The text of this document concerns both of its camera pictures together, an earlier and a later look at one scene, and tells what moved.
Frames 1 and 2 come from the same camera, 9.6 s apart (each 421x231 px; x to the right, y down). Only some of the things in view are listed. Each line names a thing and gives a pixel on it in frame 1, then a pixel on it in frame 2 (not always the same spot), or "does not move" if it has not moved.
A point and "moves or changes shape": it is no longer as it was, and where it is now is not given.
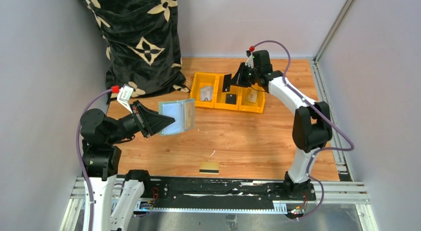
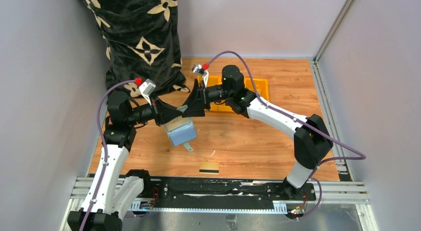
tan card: x=209 y=168 does not move
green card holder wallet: x=182 y=111 moves or changes shape
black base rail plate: x=210 y=191 does not move
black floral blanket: x=142 y=31 does not move
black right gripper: x=243 y=76 -> x=203 y=96
